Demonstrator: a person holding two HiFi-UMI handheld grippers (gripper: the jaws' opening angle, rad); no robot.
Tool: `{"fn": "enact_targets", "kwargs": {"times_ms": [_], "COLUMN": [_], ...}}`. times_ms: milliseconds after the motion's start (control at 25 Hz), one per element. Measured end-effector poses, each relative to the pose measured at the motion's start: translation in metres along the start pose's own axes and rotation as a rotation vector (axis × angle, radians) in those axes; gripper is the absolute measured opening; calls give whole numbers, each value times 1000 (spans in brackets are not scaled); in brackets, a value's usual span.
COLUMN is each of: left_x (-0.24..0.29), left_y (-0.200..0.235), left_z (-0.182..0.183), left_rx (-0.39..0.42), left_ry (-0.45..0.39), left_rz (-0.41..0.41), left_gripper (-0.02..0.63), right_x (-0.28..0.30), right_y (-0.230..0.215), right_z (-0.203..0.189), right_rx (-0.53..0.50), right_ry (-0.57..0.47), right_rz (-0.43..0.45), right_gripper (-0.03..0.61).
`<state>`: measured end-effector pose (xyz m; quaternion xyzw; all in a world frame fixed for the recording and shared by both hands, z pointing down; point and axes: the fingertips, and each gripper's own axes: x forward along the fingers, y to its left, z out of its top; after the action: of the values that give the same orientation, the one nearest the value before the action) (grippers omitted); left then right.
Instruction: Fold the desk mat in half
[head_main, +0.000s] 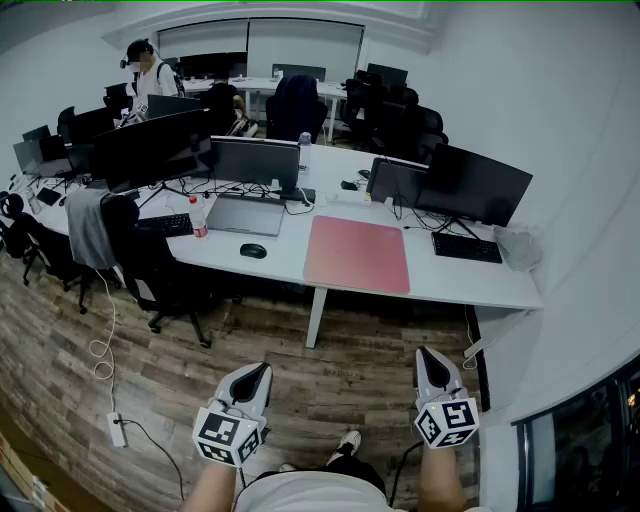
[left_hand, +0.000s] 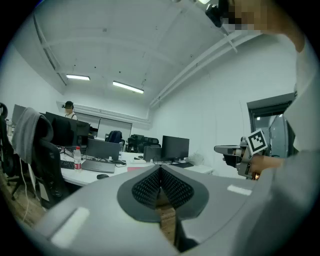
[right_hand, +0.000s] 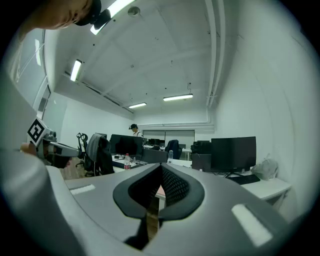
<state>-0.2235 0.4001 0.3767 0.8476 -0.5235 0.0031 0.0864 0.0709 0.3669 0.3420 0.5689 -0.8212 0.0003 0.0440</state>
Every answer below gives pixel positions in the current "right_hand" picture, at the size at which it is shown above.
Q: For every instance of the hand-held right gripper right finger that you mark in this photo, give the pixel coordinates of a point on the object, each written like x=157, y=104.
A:
x=215, y=225

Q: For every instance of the grey-backed monitor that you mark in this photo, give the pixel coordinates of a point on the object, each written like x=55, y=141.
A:
x=155, y=156
x=201, y=162

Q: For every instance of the black mesh office chair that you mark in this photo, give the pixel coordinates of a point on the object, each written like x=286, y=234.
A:
x=201, y=147

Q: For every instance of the clear water bottle blue lid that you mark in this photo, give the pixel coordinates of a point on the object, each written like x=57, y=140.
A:
x=170, y=157

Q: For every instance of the dark blue office chair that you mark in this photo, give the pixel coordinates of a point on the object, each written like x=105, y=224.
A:
x=173, y=148

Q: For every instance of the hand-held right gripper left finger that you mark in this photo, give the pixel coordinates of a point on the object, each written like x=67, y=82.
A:
x=95, y=207

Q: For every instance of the translucent plastic bag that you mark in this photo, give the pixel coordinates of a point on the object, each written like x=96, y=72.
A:
x=266, y=167

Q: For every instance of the person's head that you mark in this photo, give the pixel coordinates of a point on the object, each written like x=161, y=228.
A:
x=57, y=12

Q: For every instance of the window roller blinds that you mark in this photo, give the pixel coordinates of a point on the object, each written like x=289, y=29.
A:
x=166, y=136

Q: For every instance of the red-capped plastic bottle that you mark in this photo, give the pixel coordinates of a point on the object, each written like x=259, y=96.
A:
x=127, y=162

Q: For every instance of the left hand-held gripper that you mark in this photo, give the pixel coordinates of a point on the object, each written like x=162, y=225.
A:
x=36, y=131

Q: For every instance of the person's left hand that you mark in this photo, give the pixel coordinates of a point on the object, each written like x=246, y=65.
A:
x=28, y=148

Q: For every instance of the pink mouse pad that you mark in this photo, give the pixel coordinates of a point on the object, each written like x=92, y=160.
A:
x=161, y=192

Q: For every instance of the ceiling tube light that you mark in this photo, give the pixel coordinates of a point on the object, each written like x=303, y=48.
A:
x=178, y=97
x=137, y=105
x=75, y=70
x=117, y=6

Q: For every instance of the black keyboard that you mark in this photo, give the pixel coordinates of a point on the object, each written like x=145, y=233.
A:
x=243, y=179

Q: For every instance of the person's white shirt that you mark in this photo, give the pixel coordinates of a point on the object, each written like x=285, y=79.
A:
x=15, y=120

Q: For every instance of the black monitor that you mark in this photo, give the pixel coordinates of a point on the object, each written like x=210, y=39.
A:
x=126, y=145
x=232, y=153

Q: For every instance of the ceiling smoke detector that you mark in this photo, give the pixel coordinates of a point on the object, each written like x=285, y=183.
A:
x=133, y=11

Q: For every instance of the black head-worn camera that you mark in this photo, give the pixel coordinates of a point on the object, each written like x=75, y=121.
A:
x=90, y=15

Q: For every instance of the white ceiling pipe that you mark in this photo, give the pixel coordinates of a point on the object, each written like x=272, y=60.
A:
x=213, y=50

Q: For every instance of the glass partition window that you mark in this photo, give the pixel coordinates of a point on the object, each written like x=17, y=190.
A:
x=30, y=65

